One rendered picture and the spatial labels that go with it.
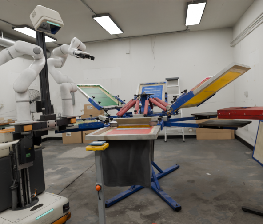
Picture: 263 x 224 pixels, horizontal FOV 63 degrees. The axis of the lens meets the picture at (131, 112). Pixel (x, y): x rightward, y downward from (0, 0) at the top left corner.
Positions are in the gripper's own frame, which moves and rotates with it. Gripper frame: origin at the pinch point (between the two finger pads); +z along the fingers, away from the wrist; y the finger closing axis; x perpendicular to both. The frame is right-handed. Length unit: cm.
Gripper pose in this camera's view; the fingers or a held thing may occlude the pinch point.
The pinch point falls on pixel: (88, 57)
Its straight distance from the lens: 183.4
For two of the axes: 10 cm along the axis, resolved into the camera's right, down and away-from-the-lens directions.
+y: 6.9, -0.2, 7.3
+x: -2.6, 9.3, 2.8
